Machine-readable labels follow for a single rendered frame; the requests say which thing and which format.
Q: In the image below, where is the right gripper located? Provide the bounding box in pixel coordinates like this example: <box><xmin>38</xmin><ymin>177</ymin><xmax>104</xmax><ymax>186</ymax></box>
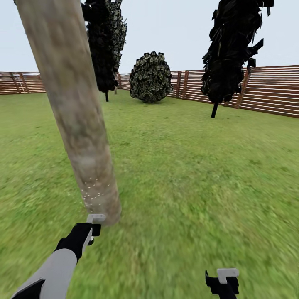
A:
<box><xmin>206</xmin><ymin>275</ymin><xmax>239</xmax><ymax>299</ymax></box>

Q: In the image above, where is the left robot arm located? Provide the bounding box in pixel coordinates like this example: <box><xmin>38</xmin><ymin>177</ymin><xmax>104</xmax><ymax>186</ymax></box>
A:
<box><xmin>10</xmin><ymin>214</ymin><xmax>106</xmax><ymax>299</ymax></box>

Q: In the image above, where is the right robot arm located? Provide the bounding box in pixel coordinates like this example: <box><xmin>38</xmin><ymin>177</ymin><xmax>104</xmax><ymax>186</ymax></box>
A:
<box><xmin>206</xmin><ymin>268</ymin><xmax>239</xmax><ymax>299</ymax></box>

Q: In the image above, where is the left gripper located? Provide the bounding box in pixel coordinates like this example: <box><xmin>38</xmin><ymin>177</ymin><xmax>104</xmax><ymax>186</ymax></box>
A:
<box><xmin>90</xmin><ymin>224</ymin><xmax>101</xmax><ymax>237</ymax></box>

